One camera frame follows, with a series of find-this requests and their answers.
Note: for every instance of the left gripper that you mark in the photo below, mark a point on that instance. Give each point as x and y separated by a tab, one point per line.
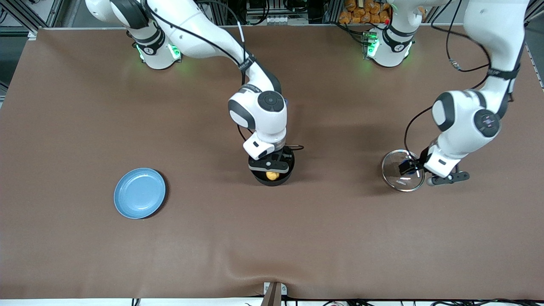
415	164

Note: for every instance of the metal table clamp bracket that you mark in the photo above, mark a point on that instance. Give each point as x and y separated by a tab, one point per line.
274	295

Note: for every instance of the white power strip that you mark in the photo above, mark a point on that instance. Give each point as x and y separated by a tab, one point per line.
278	19

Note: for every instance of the orange packaged goods pile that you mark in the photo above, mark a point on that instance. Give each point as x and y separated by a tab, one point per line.
361	12

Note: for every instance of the glass lid with blue knob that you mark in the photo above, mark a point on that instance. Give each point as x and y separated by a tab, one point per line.
395	179

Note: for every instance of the aluminium frame strut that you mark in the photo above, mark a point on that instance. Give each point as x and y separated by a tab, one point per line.
535	10
25	12

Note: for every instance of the brown table mat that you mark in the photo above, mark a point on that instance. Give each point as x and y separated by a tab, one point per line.
272	238

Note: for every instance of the light blue plate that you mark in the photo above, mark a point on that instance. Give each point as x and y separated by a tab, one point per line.
139	193

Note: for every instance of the green lit control box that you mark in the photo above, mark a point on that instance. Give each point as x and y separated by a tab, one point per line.
368	42

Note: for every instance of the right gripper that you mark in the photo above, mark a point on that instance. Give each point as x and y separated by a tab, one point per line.
285	152

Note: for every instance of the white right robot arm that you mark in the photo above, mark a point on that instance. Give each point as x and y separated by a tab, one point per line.
263	125

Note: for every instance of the yellow potato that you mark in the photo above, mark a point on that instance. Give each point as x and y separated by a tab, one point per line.
272	175

